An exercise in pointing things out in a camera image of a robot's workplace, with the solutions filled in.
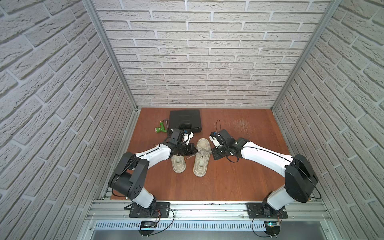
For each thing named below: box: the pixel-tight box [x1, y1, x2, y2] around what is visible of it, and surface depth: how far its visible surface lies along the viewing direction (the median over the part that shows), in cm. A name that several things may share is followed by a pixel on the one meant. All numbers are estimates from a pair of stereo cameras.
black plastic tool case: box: [169, 109, 202, 133], surface depth 112 cm
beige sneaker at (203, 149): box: [185, 138, 212, 177], surface depth 87 cm
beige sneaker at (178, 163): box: [170, 154, 186, 173], surface depth 87 cm
